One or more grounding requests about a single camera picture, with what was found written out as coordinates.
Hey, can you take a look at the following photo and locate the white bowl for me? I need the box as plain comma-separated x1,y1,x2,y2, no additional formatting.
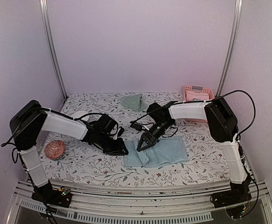
72,111,90,121

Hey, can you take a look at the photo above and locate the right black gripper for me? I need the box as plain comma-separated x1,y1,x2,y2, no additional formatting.
137,120,173,152

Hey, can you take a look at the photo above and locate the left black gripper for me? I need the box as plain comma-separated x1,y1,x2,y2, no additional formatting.
98,133,129,156

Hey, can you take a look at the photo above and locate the front aluminium rail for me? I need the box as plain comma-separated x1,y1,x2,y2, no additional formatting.
6,179,272,224

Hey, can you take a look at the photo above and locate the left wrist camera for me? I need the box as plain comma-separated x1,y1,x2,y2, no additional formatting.
114,126,125,140

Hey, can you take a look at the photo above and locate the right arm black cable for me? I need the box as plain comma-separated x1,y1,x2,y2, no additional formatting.
217,90,257,138

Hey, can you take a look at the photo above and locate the pink rolled towel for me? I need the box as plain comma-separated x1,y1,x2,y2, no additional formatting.
185,91,209,102

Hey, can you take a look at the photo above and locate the pink plastic basket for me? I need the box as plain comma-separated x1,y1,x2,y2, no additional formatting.
182,85,216,123

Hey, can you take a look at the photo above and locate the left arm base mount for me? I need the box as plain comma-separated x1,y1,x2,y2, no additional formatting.
31,183,72,208

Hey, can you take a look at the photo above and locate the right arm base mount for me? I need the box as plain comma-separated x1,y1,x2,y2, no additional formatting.
210,183,251,208

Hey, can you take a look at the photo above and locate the right aluminium frame post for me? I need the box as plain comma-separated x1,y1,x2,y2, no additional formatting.
216,0,243,97

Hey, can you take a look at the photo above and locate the left aluminium frame post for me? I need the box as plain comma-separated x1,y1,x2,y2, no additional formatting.
39,0,68,100

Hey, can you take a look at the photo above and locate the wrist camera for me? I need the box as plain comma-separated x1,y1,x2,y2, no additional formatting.
114,126,125,140
130,122,149,132

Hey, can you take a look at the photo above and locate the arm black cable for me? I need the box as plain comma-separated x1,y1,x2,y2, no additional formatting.
0,112,108,147
217,90,257,138

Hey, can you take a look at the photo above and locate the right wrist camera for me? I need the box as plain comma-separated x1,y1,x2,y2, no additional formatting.
130,122,149,132

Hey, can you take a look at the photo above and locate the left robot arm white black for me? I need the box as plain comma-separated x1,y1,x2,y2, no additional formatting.
9,100,128,203

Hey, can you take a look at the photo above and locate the aluminium frame post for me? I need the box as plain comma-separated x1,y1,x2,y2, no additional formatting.
216,0,243,97
39,0,68,100

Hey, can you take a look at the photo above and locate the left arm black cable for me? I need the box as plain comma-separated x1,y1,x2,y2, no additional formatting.
0,112,108,147

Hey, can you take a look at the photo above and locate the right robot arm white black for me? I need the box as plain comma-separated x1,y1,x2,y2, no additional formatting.
137,98,251,203

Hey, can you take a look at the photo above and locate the light blue towel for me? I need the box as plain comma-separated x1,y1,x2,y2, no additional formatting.
123,136,188,168

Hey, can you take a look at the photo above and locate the green towel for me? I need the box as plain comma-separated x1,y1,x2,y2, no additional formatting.
120,94,147,112

